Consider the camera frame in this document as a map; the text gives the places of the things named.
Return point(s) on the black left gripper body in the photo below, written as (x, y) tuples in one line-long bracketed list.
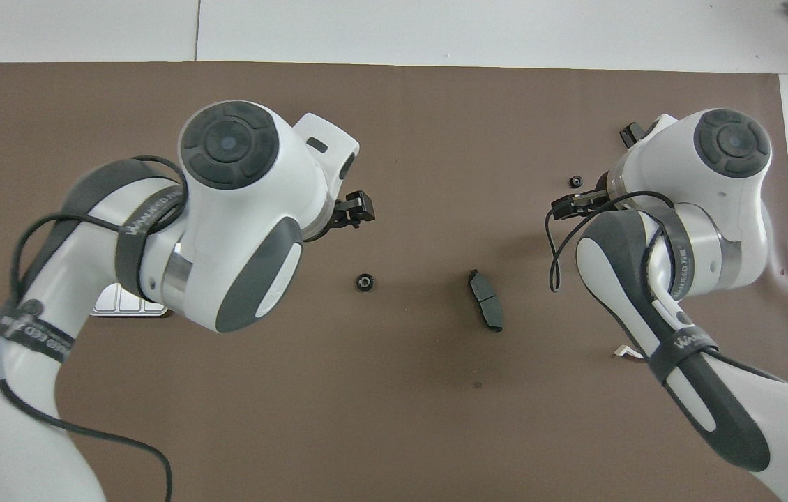
[(339, 215)]

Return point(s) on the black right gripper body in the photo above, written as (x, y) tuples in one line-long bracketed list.
[(604, 185)]

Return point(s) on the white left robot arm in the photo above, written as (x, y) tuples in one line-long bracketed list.
[(254, 195)]

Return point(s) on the dark grey brake pad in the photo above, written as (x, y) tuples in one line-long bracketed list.
[(631, 134), (486, 300)]

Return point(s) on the silver metal tray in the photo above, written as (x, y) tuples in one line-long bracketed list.
[(125, 305)]

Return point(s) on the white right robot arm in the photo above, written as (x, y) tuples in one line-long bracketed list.
[(715, 202)]

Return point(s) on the white curved plastic bracket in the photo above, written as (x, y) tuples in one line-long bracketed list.
[(623, 352)]

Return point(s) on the brown paper table mat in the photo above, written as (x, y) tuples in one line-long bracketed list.
[(436, 139)]

